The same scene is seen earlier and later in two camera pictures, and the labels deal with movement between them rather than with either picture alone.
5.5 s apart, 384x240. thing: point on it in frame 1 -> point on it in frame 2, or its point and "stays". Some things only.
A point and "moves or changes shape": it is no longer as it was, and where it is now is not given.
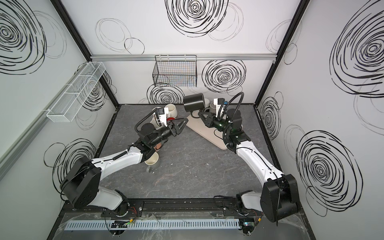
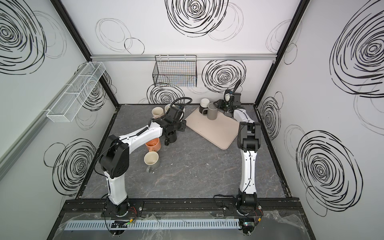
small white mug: (207, 102) stays
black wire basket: (175, 70) stays
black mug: (194, 103) moves or changes shape
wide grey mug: (212, 108) stays
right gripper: (208, 120) -> (220, 106)
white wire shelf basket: (65, 108) stays
